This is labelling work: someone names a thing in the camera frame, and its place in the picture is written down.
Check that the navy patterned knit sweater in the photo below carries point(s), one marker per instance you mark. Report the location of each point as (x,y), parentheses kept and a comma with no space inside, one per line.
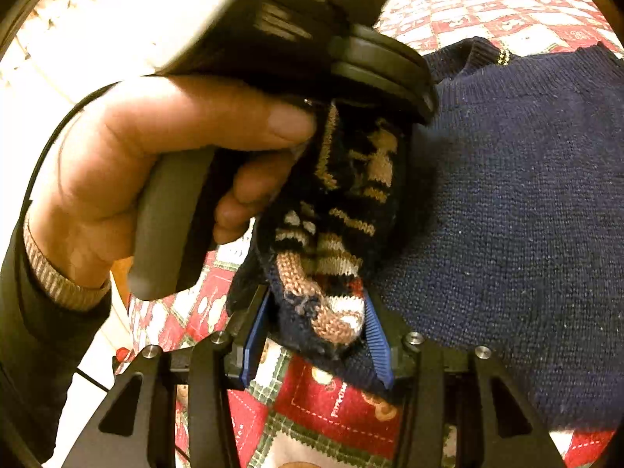
(512,204)

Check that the person's left forearm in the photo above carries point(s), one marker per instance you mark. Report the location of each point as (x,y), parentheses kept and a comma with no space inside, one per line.
(34,331)

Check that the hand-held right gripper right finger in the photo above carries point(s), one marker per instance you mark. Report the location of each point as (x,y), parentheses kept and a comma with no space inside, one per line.
(378,346)

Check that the person's left hand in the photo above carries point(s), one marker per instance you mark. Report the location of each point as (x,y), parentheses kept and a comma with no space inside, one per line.
(122,156)

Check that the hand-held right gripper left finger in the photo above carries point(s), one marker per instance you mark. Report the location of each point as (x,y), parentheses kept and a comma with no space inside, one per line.
(253,336)

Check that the red patchwork printed blanket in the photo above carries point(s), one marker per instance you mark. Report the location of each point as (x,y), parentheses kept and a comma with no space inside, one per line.
(331,409)

